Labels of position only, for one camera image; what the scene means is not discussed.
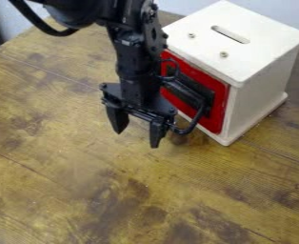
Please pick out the red drawer front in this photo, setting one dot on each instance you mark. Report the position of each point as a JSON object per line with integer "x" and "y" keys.
{"x": 202, "y": 83}

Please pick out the white wooden box cabinet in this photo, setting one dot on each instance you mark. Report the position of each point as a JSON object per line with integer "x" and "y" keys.
{"x": 248, "y": 51}

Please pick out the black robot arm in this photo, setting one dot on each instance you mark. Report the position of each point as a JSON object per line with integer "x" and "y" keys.
{"x": 133, "y": 28}

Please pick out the black drawer handle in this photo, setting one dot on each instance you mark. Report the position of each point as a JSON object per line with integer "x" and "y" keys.
{"x": 192, "y": 93}

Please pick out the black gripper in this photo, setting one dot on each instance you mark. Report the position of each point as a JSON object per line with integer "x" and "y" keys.
{"x": 134, "y": 96}

